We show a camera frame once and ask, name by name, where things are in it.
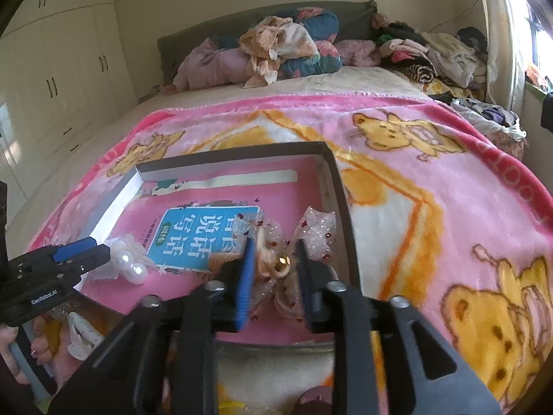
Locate cream built-in wardrobe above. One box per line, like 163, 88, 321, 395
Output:
1, 0, 138, 219

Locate pile of mixed clothes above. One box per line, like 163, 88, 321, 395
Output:
371, 13, 487, 100

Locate pink bear print blanket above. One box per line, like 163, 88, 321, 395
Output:
32, 94, 552, 411

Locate orange spiral hair tie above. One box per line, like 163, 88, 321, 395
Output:
209, 224, 296, 282

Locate dark green bed headboard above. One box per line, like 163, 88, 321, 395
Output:
158, 0, 378, 84

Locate shallow dark cardboard box tray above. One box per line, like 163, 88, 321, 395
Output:
70, 139, 362, 349

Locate cream window curtain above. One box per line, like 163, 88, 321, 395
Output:
482, 0, 525, 115

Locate pearl beige claw hair clip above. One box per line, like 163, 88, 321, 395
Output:
92, 233, 156, 286

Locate pink book with blue label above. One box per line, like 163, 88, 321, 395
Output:
81, 155, 342, 347

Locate clothes basket by bed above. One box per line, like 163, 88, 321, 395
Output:
451, 98, 528, 160

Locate sparkly beige bow hair clip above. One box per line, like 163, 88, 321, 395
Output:
233, 206, 337, 321

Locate white claw hair clip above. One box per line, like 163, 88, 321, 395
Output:
67, 312, 104, 362

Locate dark teal floral pillow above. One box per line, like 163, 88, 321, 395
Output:
279, 7, 342, 79

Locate dark clothes on windowsill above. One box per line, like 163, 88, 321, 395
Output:
524, 64, 553, 133

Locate person's left hand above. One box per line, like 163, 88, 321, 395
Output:
1, 316, 57, 394

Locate pink folded quilt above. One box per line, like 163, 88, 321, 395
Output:
172, 38, 252, 92

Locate floral beige crumpled cloth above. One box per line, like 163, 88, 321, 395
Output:
238, 16, 319, 88

